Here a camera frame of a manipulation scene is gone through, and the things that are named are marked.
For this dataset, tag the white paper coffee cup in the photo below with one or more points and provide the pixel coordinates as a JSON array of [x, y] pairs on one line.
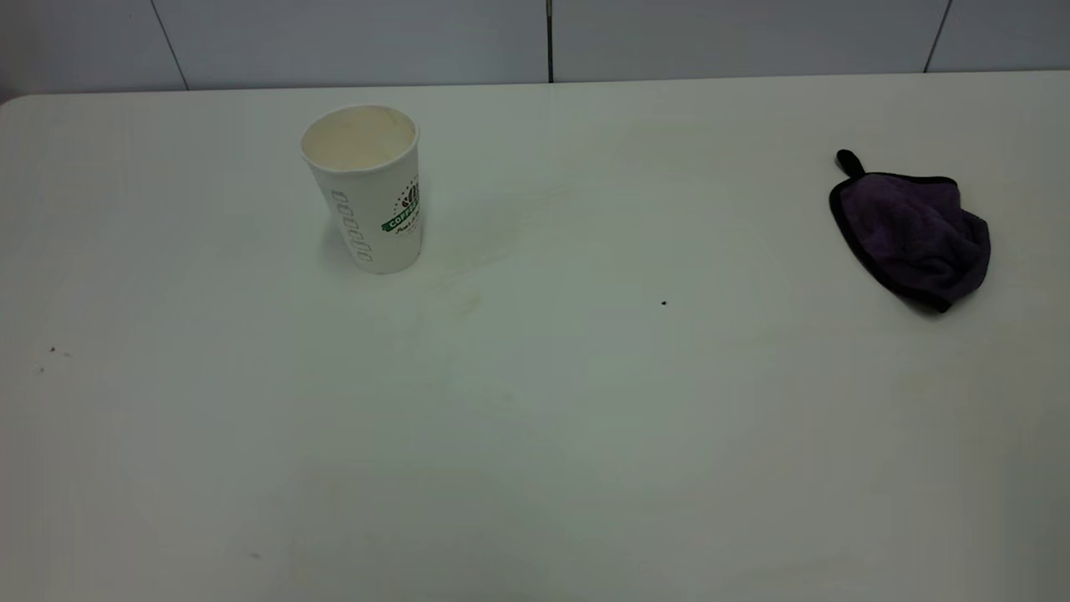
[[368, 201]]

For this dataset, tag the purple cloth with black trim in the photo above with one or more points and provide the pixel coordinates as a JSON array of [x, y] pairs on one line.
[[911, 234]]

